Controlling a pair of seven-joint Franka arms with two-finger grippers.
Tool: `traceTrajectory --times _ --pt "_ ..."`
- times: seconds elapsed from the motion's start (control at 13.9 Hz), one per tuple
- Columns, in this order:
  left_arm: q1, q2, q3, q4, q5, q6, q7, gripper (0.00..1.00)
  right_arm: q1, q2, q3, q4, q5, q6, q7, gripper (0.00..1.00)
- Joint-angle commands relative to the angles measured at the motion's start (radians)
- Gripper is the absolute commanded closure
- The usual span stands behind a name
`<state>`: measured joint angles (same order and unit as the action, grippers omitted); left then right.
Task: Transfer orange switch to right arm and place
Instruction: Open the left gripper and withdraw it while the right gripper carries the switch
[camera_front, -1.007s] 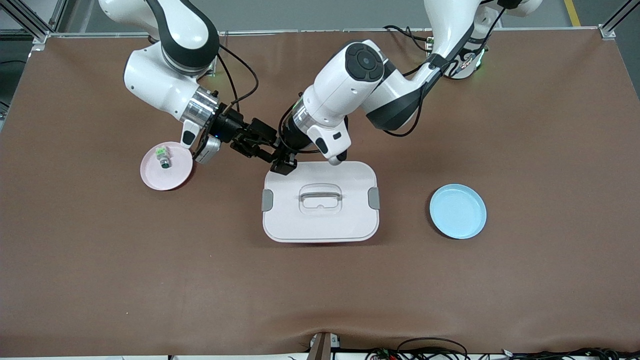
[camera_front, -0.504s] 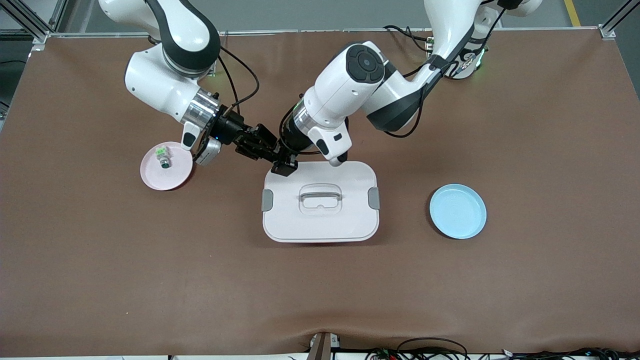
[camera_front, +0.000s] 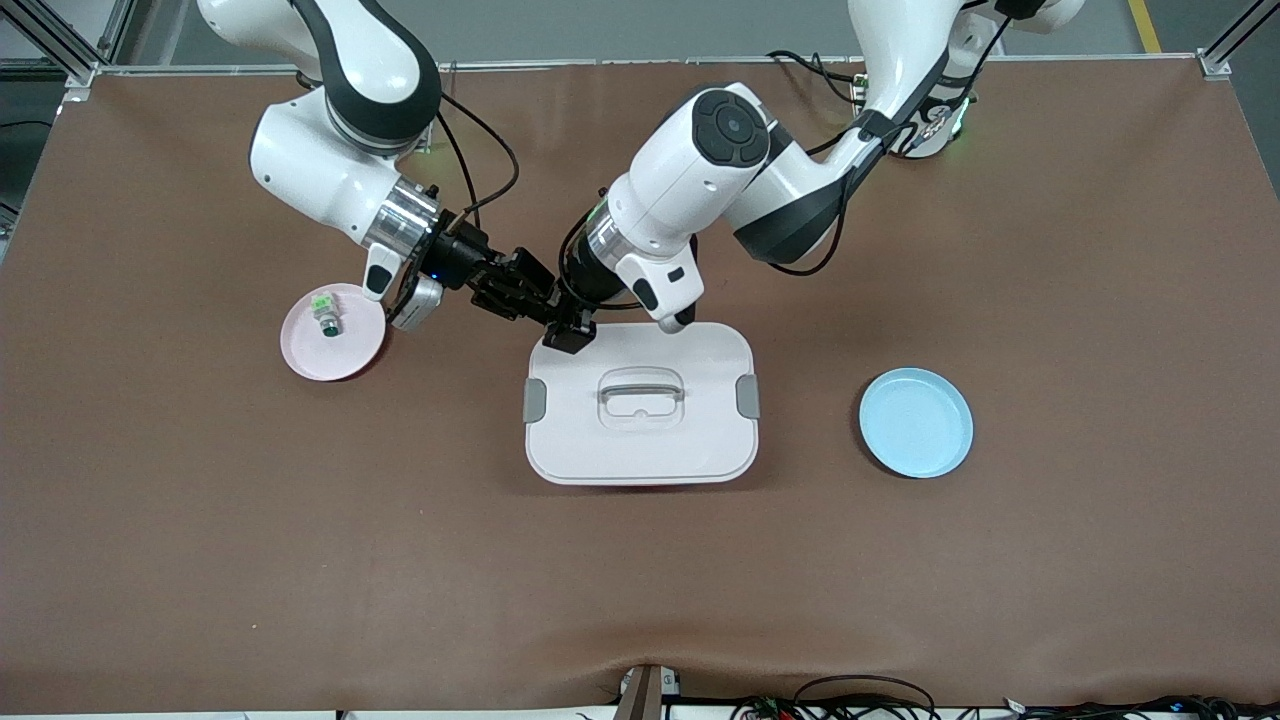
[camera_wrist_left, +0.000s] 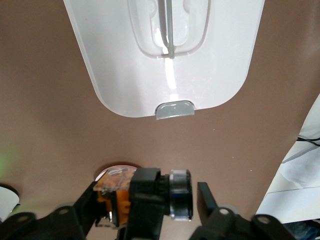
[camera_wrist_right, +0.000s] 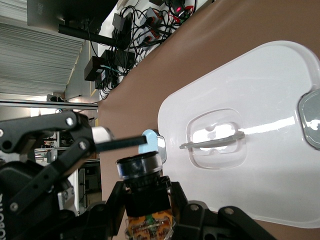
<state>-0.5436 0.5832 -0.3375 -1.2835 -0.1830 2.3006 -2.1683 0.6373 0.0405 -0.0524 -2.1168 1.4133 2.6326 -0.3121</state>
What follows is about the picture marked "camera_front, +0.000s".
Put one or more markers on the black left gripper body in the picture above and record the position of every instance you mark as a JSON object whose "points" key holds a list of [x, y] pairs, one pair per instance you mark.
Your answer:
{"points": [[579, 290]]}

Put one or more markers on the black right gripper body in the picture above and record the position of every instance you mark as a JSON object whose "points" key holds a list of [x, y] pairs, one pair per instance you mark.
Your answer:
{"points": [[463, 259]]}

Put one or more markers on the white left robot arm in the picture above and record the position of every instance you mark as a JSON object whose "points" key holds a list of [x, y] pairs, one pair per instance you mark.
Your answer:
{"points": [[690, 170]]}

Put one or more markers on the white lidded storage box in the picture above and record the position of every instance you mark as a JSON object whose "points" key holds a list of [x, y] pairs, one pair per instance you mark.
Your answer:
{"points": [[640, 450]]}

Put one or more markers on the pink round plate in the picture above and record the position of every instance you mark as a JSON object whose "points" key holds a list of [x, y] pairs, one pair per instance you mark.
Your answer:
{"points": [[340, 362]]}

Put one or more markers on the brown table mat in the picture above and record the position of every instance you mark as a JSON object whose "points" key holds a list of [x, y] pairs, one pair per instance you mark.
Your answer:
{"points": [[640, 580]]}

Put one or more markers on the light blue round plate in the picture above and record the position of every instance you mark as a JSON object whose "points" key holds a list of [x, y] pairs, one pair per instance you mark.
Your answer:
{"points": [[915, 422]]}

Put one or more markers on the green and white switch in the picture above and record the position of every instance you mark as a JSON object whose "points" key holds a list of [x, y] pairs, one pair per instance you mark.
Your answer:
{"points": [[327, 313]]}

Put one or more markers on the silver table edge rail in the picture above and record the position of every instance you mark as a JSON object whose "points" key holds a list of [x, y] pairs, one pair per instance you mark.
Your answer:
{"points": [[560, 64]]}

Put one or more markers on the aluminium frame post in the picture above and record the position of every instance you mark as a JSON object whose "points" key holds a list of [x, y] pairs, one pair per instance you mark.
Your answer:
{"points": [[1215, 65], [80, 82]]}

